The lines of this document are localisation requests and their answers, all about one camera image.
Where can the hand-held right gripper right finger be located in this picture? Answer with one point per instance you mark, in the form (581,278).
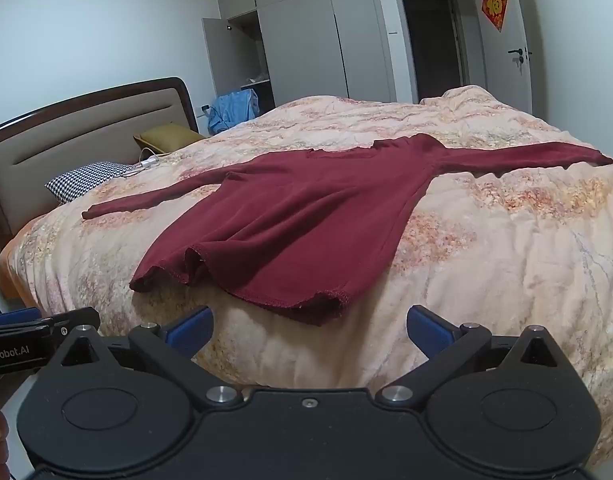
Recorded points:
(427,331)

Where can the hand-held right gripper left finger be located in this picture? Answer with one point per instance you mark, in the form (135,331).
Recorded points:
(189,332)

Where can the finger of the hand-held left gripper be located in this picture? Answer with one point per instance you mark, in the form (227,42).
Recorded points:
(16,316)
(74,321)

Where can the maroon long-sleeved sweater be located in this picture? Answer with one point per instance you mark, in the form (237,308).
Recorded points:
(306,210)

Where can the orange bed sheet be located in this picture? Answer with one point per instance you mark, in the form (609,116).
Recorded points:
(9,270)

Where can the floral peach bed blanket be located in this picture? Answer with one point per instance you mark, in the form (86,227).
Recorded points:
(486,250)

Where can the houndstooth pillow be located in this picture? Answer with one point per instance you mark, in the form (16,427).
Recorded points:
(86,177)

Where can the beige padded headboard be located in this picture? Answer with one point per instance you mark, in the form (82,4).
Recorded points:
(86,135)

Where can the mustard yellow pillow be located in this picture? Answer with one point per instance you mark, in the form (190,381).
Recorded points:
(169,137)

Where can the blue garment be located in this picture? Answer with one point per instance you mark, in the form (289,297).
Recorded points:
(234,107)

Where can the open grey wardrobe door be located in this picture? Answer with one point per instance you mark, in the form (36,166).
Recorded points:
(221,55)

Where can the white room door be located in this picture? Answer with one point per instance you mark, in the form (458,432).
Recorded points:
(506,40)

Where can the grey built-in wardrobe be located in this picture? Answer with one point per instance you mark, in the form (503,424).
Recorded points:
(311,35)

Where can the wall socket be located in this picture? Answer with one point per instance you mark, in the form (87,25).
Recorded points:
(205,108)

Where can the red diamond wall decoration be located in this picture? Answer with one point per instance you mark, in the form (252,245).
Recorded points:
(494,2)

